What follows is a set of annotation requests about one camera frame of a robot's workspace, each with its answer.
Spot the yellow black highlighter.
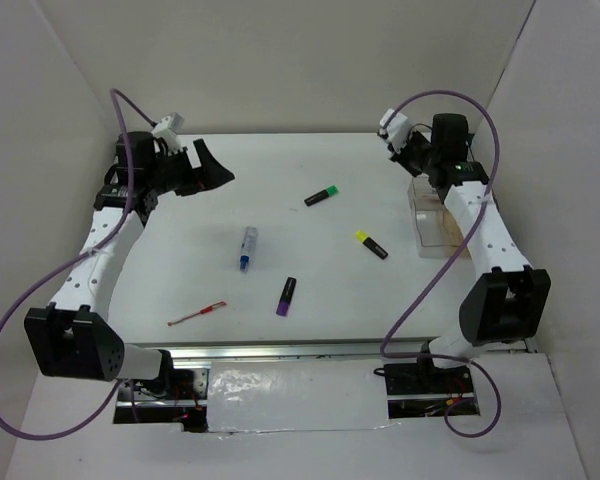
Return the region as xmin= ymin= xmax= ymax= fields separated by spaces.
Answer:
xmin=355 ymin=230 xmax=389 ymax=260

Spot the white taped front panel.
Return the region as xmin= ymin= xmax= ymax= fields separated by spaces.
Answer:
xmin=207 ymin=360 xmax=390 ymax=433

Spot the red gel pen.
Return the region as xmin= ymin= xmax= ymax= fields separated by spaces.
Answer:
xmin=167 ymin=301 xmax=227 ymax=327

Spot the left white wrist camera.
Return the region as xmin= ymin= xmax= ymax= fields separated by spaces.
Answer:
xmin=152 ymin=112 xmax=184 ymax=152

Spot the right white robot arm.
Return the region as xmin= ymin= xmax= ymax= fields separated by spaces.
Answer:
xmin=380 ymin=109 xmax=551 ymax=392

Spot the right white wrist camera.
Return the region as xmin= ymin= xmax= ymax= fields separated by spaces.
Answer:
xmin=377 ymin=109 xmax=412 ymax=155

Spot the clear plastic organizer tray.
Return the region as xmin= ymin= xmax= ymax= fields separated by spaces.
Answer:
xmin=408 ymin=177 xmax=464 ymax=258

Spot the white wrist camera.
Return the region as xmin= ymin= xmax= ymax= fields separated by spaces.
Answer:
xmin=377 ymin=109 xmax=412 ymax=155
xmin=152 ymin=112 xmax=184 ymax=152

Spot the purple black highlighter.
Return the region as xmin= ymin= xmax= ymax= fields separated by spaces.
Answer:
xmin=276 ymin=277 xmax=297 ymax=317

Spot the aluminium front rail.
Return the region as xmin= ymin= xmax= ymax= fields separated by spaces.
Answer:
xmin=107 ymin=335 xmax=536 ymax=361

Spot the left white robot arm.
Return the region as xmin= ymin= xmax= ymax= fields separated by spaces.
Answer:
xmin=24 ymin=131 xmax=235 ymax=399

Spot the green black highlighter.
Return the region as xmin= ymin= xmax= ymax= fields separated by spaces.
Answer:
xmin=304 ymin=185 xmax=339 ymax=207

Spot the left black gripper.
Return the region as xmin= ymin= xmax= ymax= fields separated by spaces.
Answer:
xmin=147 ymin=139 xmax=234 ymax=197

